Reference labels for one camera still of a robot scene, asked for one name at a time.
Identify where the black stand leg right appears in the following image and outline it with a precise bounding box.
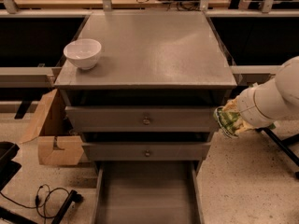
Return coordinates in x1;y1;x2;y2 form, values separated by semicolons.
257;128;299;166

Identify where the white ceramic bowl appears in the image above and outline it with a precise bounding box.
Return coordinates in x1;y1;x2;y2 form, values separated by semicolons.
64;38;102;70

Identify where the cardboard box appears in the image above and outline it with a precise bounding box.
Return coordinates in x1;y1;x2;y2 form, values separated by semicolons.
20;89;83;166

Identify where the grey drawer cabinet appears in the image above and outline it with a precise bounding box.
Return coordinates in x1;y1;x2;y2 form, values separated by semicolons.
53;10;238;224

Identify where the grey top drawer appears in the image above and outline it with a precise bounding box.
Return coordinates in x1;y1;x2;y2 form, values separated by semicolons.
65;106;218;133

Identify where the grey open bottom drawer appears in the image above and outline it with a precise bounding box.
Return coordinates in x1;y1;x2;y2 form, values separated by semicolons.
92;161;205;224

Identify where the black cable on floor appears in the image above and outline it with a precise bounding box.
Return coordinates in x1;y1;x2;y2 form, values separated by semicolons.
0;184;71;219

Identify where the green jalapeno chip bag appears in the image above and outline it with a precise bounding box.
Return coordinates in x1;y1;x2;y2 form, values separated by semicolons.
213;106;240;138

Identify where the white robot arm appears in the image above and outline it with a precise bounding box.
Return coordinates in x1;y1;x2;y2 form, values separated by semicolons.
214;57;299;137

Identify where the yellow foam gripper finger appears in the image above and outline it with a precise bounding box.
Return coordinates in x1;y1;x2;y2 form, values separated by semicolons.
222;98;238;112
233;119;254;135

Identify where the grey middle drawer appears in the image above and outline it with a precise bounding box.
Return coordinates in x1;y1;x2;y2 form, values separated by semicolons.
82;142;210;161

